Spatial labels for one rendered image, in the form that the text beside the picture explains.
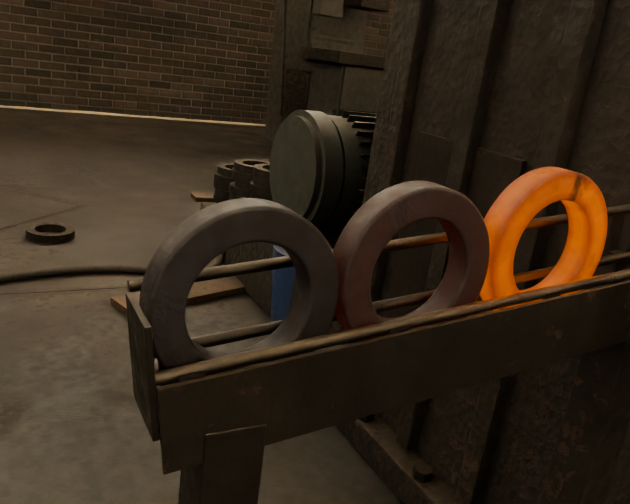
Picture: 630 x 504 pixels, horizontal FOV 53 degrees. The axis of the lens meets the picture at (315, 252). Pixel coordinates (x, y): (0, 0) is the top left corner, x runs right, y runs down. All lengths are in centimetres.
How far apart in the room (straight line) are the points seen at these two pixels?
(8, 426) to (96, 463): 24
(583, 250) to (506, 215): 15
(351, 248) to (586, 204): 31
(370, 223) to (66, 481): 97
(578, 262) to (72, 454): 107
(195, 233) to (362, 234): 16
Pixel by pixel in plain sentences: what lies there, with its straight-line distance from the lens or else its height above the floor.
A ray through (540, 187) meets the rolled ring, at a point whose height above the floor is 75.
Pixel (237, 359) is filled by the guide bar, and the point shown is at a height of 60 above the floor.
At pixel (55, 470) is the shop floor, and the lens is 144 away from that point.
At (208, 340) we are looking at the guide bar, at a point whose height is 58.
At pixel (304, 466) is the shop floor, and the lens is 146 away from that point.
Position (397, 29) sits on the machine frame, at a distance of 147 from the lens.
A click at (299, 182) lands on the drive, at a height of 46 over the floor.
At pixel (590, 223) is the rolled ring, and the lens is 80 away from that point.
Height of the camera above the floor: 86
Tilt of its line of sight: 17 degrees down
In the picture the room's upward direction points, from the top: 8 degrees clockwise
